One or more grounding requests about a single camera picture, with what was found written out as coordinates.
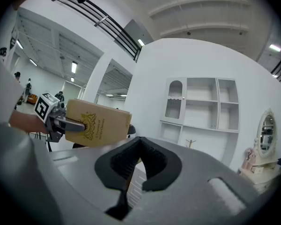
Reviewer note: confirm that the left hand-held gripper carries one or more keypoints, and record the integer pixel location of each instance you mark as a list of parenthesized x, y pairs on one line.
[(45, 107)]

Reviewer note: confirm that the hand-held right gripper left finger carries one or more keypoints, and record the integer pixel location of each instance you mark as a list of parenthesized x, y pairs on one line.
[(121, 163)]

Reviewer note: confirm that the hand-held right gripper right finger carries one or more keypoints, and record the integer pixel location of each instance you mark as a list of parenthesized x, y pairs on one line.
[(161, 165)]

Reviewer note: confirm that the tan hardcover book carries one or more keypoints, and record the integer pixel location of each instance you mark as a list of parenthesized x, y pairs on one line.
[(107, 125)]

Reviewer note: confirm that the person's left forearm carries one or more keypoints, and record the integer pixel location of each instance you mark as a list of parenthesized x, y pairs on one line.
[(25, 123)]

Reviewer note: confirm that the small wooden branch stand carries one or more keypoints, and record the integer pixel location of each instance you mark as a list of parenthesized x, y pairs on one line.
[(191, 144)]

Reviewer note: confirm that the orange sofa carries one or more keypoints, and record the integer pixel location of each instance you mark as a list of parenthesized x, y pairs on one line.
[(32, 99)]

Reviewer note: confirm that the rectangular ceiling light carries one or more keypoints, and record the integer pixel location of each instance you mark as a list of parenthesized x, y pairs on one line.
[(275, 47), (19, 44), (141, 42), (74, 67), (33, 62)]

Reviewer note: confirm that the white shelf hutch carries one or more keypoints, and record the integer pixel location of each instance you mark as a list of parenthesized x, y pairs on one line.
[(201, 116)]

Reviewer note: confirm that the white arched cabinet door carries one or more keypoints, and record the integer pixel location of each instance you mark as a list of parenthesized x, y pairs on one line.
[(174, 99)]

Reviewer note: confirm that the person's white printed shirt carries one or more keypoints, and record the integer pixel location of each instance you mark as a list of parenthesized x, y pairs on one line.
[(2, 90)]

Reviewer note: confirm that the pink flower ornament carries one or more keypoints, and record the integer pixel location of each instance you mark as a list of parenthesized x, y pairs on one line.
[(249, 157)]

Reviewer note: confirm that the white oval vanity mirror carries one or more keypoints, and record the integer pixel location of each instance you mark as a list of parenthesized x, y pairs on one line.
[(267, 132)]

